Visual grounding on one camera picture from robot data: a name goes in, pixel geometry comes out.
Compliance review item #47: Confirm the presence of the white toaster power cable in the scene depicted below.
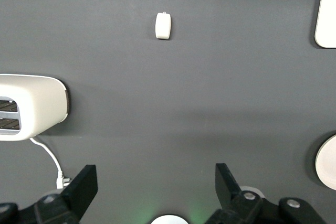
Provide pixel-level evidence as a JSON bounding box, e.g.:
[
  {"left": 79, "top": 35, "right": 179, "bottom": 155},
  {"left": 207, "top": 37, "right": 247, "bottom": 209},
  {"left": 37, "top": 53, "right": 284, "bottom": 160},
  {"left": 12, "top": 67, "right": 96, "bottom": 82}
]
[{"left": 29, "top": 137, "right": 72, "bottom": 190}]

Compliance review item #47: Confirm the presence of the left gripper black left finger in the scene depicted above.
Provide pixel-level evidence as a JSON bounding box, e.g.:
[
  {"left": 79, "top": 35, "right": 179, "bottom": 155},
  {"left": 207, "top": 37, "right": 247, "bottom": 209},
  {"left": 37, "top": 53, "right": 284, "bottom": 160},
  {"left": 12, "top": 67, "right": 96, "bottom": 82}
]
[{"left": 33, "top": 164, "right": 99, "bottom": 224}]

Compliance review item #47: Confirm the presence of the round beige plate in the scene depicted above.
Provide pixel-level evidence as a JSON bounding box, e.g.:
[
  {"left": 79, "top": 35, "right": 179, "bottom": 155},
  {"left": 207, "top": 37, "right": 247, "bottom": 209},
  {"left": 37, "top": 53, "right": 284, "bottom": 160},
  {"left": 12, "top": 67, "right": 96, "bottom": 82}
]
[{"left": 314, "top": 133, "right": 336, "bottom": 191}]

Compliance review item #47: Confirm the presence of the white two-slot toaster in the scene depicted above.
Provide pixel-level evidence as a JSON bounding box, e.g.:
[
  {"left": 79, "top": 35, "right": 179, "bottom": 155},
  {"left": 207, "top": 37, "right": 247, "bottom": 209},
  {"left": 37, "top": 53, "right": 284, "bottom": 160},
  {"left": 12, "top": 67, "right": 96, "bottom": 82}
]
[{"left": 0, "top": 73, "right": 70, "bottom": 142}]

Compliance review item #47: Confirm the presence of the beige rectangular tray rabbit print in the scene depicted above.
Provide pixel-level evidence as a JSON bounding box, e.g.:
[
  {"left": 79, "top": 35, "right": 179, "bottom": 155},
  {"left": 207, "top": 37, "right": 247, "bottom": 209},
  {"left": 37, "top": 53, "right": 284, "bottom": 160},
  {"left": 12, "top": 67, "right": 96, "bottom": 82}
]
[{"left": 314, "top": 0, "right": 336, "bottom": 49}]

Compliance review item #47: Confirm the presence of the white steamed bun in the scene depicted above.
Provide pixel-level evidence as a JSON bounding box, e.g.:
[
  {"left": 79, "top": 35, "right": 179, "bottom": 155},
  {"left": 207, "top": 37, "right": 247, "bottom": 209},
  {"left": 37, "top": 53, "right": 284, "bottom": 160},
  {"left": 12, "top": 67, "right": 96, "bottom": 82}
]
[{"left": 154, "top": 11, "right": 173, "bottom": 40}]

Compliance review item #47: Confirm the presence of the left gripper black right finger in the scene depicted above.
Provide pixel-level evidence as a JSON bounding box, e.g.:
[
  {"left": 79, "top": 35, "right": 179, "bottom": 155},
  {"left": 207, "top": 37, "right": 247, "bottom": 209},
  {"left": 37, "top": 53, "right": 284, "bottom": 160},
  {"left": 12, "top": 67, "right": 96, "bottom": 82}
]
[{"left": 206, "top": 163, "right": 279, "bottom": 224}]

